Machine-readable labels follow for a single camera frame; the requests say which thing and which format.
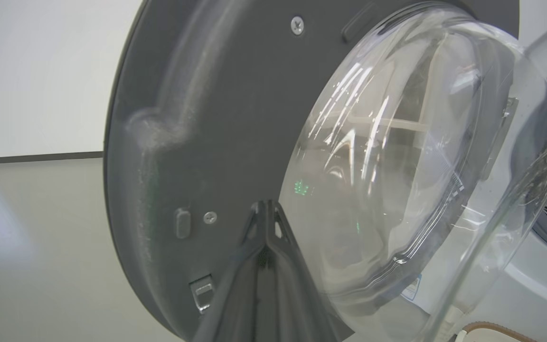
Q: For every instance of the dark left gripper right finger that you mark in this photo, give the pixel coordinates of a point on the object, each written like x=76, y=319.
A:
x=292, y=304

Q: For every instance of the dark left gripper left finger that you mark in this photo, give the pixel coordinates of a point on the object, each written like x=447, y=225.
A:
x=240, y=304

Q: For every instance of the grey washing machine door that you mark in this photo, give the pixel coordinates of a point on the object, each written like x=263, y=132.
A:
x=207, y=118

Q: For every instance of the white front-load washing machine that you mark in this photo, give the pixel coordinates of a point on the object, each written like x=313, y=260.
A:
x=530, y=294

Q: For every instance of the blue energy label sticker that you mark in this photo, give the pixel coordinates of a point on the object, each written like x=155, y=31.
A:
x=412, y=289

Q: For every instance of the white perforated laundry basket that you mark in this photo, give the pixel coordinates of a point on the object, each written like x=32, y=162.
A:
x=492, y=327

